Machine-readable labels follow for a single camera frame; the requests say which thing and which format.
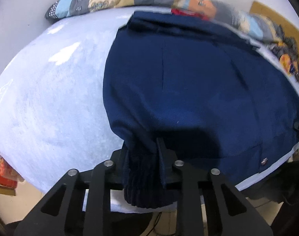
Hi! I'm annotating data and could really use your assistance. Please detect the navy work shirt red collar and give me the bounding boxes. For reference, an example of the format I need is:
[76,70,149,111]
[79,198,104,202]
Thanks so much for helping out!
[103,11,299,208]

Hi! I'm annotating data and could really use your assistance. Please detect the pile of patterned clothes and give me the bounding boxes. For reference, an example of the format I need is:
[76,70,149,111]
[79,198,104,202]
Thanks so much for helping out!
[268,25,299,62]

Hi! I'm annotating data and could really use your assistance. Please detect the yellow floral scarf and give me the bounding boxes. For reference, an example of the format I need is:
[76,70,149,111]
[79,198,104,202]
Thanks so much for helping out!
[279,54,296,74]

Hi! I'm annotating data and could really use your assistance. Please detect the red box on floor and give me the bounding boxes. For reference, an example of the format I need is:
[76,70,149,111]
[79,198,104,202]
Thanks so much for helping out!
[0,158,17,189]

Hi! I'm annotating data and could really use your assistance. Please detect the wooden headboard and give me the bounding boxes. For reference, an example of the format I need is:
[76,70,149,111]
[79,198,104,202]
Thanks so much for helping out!
[250,1,299,51]

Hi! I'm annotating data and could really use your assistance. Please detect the patchwork rolled quilt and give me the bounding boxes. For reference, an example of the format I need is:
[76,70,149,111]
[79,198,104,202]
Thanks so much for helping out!
[45,0,284,43]

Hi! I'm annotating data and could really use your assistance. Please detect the black cable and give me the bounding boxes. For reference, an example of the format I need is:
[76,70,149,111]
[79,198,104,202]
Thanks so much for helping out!
[139,211,177,236]

